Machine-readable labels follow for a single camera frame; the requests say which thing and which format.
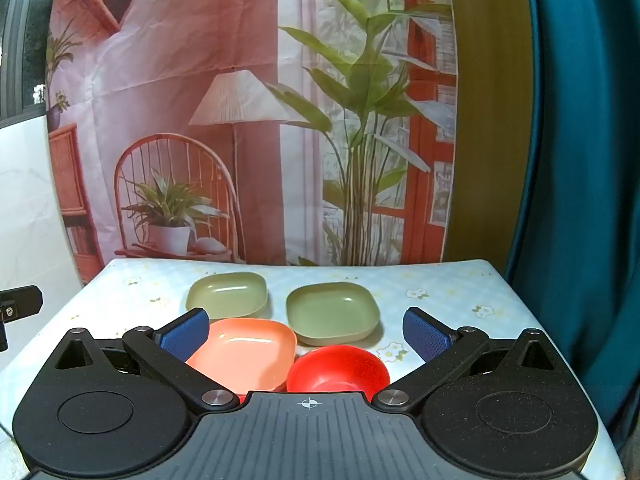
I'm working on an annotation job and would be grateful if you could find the orange square plate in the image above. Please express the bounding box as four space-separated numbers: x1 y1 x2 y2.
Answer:
185 318 298 394

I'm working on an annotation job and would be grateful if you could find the teal curtain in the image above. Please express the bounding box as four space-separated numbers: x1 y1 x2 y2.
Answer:
502 0 640 461

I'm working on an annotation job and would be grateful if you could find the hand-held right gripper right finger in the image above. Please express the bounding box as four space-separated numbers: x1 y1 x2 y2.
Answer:
372 306 569 416

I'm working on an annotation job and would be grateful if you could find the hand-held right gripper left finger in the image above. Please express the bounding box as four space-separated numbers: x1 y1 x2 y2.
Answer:
50 308 241 414

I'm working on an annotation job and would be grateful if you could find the green square plate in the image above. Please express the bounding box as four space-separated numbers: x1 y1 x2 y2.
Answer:
285 283 381 347
186 272 271 321

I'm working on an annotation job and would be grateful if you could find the floral checked tablecloth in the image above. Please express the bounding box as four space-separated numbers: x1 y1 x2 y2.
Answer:
0 258 627 480

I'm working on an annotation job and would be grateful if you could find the printed backdrop cloth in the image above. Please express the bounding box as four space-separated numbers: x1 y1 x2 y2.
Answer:
46 0 460 267

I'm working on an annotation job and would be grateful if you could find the dark window frame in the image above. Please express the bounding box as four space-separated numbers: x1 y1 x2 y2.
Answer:
0 0 63 128

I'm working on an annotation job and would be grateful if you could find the red bowl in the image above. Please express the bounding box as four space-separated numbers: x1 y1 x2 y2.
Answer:
286 345 392 395

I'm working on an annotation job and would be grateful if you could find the black metal bracket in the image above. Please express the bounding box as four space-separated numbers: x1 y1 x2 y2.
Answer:
0 285 44 352

